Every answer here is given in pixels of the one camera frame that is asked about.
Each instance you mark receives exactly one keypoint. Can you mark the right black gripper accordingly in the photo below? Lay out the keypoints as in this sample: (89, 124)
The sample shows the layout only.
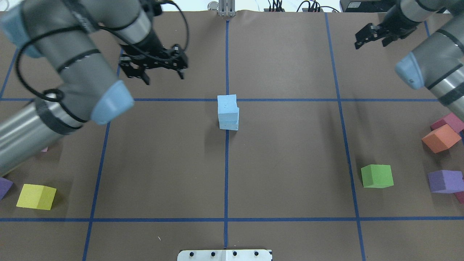
(396, 21)

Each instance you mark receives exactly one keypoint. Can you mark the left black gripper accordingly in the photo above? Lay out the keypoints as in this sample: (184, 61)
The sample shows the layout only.
(147, 45)

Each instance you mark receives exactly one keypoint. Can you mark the light blue block arm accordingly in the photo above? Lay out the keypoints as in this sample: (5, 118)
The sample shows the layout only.
(227, 109)
(229, 125)

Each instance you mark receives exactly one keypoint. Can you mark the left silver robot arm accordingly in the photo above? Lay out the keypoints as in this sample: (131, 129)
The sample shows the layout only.
(59, 30)

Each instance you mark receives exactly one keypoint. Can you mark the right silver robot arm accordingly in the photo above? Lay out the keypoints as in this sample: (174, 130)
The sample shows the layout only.
(436, 63)

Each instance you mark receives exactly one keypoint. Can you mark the magenta foam block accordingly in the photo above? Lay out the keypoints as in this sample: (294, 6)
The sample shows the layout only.
(460, 197)
(451, 120)

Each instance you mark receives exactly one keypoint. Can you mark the orange foam block right side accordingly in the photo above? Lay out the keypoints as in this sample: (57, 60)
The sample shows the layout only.
(441, 139)

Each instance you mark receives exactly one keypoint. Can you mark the green foam block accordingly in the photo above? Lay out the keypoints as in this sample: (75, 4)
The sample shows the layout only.
(377, 176)

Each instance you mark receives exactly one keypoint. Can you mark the purple foam block right side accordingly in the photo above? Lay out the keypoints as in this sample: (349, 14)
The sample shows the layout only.
(446, 181)

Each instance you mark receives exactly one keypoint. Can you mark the purple foam block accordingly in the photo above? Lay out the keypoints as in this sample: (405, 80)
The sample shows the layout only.
(446, 181)
(5, 186)

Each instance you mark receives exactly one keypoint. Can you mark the yellow foam block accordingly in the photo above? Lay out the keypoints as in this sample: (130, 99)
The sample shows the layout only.
(37, 197)

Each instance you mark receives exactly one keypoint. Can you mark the purple foam block left side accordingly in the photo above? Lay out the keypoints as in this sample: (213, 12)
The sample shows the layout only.
(5, 186)

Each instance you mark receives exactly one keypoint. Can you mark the aluminium frame post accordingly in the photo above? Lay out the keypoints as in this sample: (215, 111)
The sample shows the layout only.
(226, 8)

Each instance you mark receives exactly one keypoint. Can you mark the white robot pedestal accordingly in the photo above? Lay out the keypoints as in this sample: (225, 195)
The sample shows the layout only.
(226, 255)

